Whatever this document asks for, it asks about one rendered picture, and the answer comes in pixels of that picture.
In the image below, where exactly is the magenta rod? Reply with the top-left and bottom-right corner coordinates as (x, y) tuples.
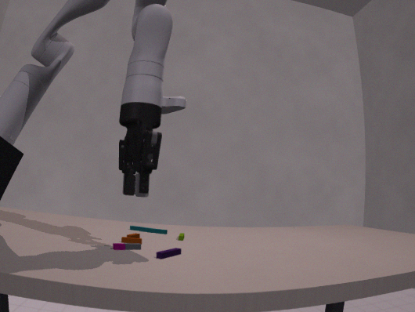
(113, 243), (125, 250)

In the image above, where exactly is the purple rod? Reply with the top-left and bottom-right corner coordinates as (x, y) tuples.
(157, 248), (181, 259)

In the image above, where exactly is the turquoise rod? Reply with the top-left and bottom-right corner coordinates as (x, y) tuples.
(130, 226), (168, 234)

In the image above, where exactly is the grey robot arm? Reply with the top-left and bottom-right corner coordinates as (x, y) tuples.
(0, 0), (186, 145)

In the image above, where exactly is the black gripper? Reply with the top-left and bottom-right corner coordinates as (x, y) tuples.
(119, 102), (162, 198)

